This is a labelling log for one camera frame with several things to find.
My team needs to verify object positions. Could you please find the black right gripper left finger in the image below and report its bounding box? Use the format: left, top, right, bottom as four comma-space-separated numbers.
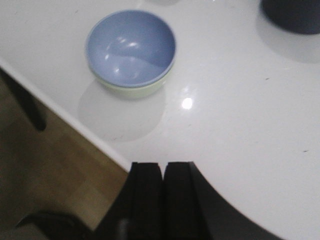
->
94, 162, 163, 240

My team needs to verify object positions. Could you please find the blue bowl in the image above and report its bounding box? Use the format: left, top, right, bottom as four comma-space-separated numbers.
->
85, 10, 177, 89

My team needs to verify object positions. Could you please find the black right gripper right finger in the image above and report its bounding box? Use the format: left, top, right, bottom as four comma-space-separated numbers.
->
163, 162, 278, 240

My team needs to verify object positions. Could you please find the dark blue saucepan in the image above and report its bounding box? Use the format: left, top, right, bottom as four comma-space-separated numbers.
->
261, 0, 320, 35

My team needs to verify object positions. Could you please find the green bowl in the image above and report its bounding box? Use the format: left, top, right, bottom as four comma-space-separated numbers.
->
88, 60, 174, 99

